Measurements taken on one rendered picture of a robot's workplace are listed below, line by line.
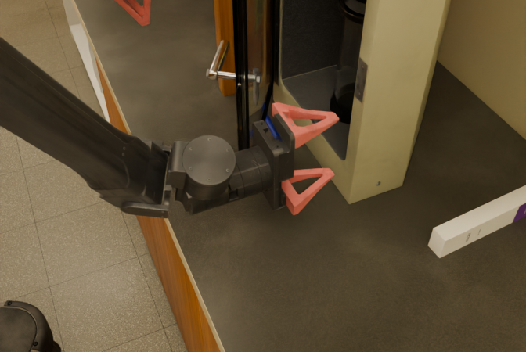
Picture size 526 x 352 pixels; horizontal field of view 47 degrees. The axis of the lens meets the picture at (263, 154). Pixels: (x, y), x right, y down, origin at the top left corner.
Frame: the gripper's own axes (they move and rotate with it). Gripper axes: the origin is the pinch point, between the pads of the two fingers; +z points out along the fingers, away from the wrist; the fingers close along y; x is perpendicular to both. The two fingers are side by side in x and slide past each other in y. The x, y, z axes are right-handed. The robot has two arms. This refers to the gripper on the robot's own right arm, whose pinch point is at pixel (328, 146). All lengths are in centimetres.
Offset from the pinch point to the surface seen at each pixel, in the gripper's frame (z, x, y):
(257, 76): -2.6, 17.5, 0.4
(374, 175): 15.5, 10.2, -21.1
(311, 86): 15.6, 34.3, -18.6
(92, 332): -42, 66, -119
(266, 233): -4.7, 10.2, -26.4
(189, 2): 7, 87, -25
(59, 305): -50, 80, -119
